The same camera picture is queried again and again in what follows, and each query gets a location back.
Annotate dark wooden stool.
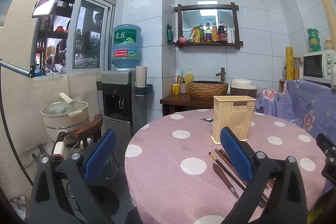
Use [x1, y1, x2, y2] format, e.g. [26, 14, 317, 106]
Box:
[70, 114, 103, 149]

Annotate woven basket sink basin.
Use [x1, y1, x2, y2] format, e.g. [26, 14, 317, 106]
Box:
[187, 81, 228, 100]

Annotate black gold-banded chopstick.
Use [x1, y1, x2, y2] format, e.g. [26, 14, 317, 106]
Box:
[209, 152, 247, 191]

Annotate beige plastic utensil holder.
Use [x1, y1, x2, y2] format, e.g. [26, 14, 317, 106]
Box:
[211, 96, 256, 144]

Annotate wooden framed mirror shelf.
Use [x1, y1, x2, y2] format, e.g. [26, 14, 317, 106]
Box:
[174, 2, 243, 50]

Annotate green stacked containers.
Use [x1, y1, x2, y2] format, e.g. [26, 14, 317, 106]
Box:
[307, 28, 321, 52]

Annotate white microwave oven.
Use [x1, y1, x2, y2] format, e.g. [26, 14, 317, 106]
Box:
[302, 50, 335, 86]

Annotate smartphone on mount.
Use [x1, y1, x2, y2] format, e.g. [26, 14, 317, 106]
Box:
[31, 0, 58, 18]

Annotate yellow rolled mat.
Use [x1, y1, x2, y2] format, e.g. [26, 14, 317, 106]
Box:
[285, 47, 294, 81]

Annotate tall beige rolled mat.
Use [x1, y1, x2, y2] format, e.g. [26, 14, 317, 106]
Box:
[322, 0, 336, 50]

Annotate grey water dispenser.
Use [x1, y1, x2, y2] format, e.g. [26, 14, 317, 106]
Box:
[101, 70, 147, 138]

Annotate cream cooking pot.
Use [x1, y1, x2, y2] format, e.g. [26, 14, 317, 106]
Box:
[41, 92, 89, 142]

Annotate pink polka dot tablecloth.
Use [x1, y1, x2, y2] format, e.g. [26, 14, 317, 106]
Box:
[125, 109, 326, 223]

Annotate dark wooden side table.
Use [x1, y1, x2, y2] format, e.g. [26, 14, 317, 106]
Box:
[160, 94, 214, 116]

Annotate bronze faucet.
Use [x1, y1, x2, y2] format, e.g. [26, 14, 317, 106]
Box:
[215, 67, 226, 82]

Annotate wooden handled metal spoon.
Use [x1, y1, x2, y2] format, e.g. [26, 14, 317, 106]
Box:
[213, 163, 240, 201]

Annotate blue water jug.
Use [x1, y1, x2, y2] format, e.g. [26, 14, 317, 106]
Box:
[112, 24, 142, 69]

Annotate yellow soap bottle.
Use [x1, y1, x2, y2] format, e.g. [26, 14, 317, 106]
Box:
[185, 68, 194, 85]

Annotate purple floral cloth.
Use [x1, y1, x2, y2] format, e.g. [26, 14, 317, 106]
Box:
[255, 79, 336, 142]

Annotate yellow mug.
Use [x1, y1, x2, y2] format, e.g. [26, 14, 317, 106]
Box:
[171, 84, 181, 95]

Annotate dark brown wooden chopstick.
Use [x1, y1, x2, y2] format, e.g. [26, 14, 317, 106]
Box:
[215, 148, 270, 204]

